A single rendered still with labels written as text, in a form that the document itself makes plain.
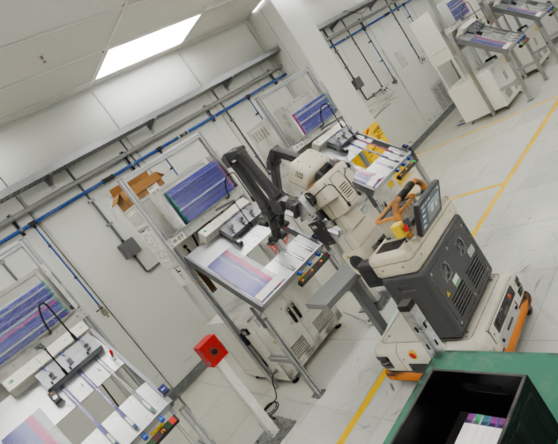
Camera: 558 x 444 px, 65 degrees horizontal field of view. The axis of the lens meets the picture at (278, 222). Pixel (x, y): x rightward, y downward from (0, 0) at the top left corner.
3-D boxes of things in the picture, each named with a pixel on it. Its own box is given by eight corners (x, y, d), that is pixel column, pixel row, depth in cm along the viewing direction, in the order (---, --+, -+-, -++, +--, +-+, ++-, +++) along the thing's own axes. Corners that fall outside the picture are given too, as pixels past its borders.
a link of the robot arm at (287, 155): (264, 147, 275) (272, 141, 281) (265, 166, 283) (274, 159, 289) (324, 166, 253) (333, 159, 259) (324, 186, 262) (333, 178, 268)
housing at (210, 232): (251, 214, 349) (249, 201, 339) (208, 250, 321) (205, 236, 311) (243, 210, 352) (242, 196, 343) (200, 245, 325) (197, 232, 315)
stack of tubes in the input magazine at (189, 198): (235, 187, 338) (215, 158, 333) (188, 223, 309) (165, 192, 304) (228, 191, 348) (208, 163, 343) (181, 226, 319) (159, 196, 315)
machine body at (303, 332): (346, 321, 353) (304, 260, 342) (295, 387, 313) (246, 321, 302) (300, 323, 405) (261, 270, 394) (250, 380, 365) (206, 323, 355)
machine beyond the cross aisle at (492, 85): (553, 75, 611) (487, -49, 579) (537, 98, 565) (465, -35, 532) (465, 115, 721) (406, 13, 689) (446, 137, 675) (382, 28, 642)
